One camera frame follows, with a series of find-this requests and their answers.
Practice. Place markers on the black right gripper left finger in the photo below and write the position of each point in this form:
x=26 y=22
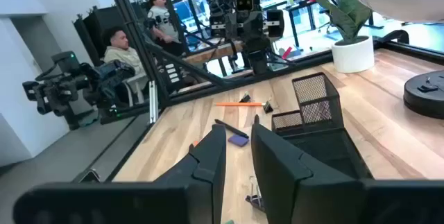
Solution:
x=201 y=182

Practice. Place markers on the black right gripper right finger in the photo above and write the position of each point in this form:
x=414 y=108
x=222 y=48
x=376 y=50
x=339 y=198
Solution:
x=295 y=182

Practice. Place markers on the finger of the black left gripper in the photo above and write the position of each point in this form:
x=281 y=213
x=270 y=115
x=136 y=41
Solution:
x=218 y=23
x=275 y=23

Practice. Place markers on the small purple eraser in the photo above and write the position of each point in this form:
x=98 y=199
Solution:
x=238 y=140

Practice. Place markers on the black pencil with white print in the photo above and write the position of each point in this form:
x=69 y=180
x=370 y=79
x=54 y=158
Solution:
x=231 y=129

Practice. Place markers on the orange pencil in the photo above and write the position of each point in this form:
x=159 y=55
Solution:
x=239 y=104

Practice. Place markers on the black background robot arm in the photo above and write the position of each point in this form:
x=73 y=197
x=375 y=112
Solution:
x=59 y=90

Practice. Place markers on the black mesh desk organizer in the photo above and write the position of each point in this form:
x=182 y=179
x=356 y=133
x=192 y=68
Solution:
x=317 y=95

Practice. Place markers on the background wooden table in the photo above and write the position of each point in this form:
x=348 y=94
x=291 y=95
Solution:
x=208 y=53

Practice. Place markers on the person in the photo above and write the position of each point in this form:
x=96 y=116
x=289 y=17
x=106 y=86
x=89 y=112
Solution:
x=121 y=55
x=163 y=19

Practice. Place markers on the green plant in white pot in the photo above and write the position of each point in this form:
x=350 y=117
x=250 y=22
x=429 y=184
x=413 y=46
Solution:
x=353 y=55

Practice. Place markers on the silver aluminium extrusion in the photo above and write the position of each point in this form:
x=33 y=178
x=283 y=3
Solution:
x=153 y=102

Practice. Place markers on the white chair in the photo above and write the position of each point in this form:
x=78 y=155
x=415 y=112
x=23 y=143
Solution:
x=137 y=80

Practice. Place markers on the black partition panel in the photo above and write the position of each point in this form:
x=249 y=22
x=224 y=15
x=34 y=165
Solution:
x=104 y=16

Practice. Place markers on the black desk lamp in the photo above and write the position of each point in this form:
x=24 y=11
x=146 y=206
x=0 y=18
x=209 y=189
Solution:
x=425 y=95

